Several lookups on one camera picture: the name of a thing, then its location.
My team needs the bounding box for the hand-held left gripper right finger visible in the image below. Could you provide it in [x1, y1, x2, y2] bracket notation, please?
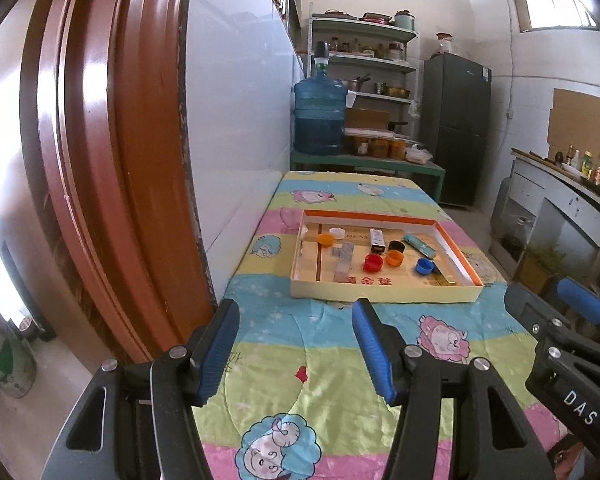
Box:
[351, 297, 548, 480]

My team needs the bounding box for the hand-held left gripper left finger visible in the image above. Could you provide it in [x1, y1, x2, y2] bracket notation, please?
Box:
[40, 299, 241, 480]

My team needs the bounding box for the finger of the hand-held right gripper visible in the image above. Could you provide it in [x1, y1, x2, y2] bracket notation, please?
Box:
[555, 277, 600, 352]
[504, 284, 600, 382]

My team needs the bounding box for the cardboard tray box orange rim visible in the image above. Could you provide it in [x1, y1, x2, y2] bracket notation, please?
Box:
[290, 209, 485, 305]

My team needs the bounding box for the silver lighter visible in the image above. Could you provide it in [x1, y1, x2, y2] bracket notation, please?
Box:
[333, 242, 356, 281]

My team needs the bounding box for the light blue lighter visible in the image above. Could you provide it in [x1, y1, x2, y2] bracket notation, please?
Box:
[402, 235, 437, 259]

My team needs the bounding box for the wooden planter box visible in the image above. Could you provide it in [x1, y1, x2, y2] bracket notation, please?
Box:
[517, 247, 556, 293]

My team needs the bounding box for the printed cartoon blanket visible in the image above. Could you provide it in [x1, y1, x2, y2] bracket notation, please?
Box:
[190, 170, 581, 480]

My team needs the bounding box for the grey kitchen counter cabinet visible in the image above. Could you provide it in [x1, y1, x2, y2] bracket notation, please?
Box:
[490, 147, 600, 286]

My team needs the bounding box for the grey gas cylinder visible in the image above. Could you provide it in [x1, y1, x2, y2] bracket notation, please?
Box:
[490, 177, 513, 241]

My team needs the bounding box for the green table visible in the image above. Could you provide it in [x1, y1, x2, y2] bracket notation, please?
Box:
[290, 152, 447, 203]

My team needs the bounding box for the dark refrigerator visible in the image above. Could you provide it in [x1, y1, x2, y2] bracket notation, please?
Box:
[420, 52, 493, 206]

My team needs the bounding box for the row of orange food jars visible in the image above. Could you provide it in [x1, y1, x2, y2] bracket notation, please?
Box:
[345, 132, 408, 159]

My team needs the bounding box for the green white bucket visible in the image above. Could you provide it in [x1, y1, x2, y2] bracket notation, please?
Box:
[0, 322, 38, 400]

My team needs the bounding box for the brown door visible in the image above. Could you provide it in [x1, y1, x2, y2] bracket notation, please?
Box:
[20, 0, 216, 366]

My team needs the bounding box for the blue water jug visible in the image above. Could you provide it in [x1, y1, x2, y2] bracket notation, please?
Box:
[292, 77, 348, 156]

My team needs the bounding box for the white metal shelf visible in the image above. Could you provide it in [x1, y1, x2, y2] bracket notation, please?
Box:
[307, 12, 421, 158]

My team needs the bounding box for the water jug pump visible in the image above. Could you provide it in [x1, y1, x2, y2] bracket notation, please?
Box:
[313, 41, 329, 78]

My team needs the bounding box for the brown cardboard wall sheet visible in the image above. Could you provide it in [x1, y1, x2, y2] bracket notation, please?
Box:
[547, 87, 600, 161]

